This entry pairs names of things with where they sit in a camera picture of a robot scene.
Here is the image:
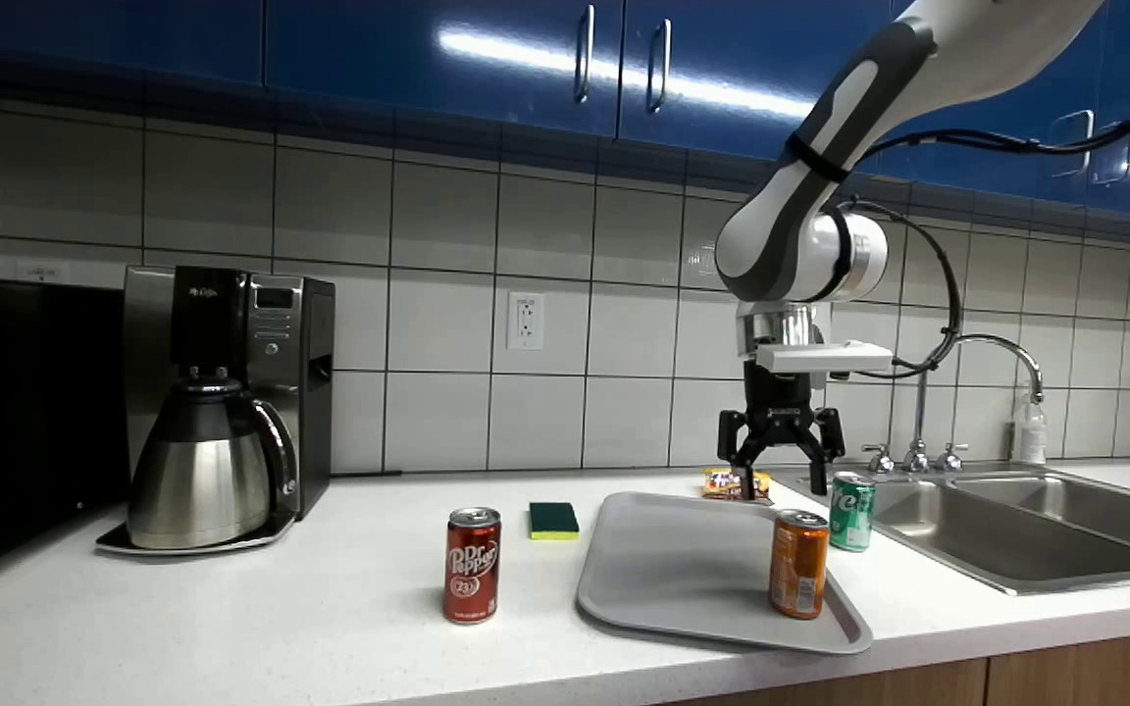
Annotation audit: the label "green sprite can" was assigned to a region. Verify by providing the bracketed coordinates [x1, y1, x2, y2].
[828, 465, 879, 553]

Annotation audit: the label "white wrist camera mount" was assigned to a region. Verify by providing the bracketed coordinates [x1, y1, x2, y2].
[751, 332, 898, 380]

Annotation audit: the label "gray plastic tray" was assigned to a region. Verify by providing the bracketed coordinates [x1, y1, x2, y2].
[572, 485, 874, 659]

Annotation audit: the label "wooden lower cabinet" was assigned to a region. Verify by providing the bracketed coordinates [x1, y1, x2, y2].
[681, 622, 1130, 706]

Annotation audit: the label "steel coffee carafe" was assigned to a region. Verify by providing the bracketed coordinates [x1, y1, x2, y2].
[125, 384, 304, 549]

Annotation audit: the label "blue upper cabinets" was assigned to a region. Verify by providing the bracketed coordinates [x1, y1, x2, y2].
[0, 0, 1130, 232]

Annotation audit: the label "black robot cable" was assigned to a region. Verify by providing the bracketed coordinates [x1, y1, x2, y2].
[836, 0, 1130, 384]

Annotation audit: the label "orange soda can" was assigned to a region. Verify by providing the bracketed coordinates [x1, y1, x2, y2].
[767, 511, 832, 622]

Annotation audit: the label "red dr pepper can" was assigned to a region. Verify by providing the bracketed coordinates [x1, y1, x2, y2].
[439, 506, 508, 629]

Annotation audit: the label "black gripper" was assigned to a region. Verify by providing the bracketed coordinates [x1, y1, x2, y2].
[715, 362, 851, 500]

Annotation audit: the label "green yellow sponge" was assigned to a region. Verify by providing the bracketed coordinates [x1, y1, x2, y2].
[521, 497, 585, 546]

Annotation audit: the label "red snack packet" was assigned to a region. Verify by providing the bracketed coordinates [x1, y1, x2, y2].
[700, 465, 779, 506]

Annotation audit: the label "stainless steel double sink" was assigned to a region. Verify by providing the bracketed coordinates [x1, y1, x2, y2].
[836, 465, 1130, 600]

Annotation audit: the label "chrome gooseneck faucet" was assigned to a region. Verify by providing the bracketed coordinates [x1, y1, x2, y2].
[907, 328, 1049, 474]

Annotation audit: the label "black microwave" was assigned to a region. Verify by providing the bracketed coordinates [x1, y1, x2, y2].
[0, 272, 130, 593]

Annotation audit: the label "clear soap bottle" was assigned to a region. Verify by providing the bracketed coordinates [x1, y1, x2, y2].
[1010, 388, 1053, 465]

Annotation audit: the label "white wall outlet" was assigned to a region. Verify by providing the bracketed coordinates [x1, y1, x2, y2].
[504, 285, 552, 354]

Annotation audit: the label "black steel coffee maker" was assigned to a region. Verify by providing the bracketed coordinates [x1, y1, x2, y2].
[93, 262, 339, 562]

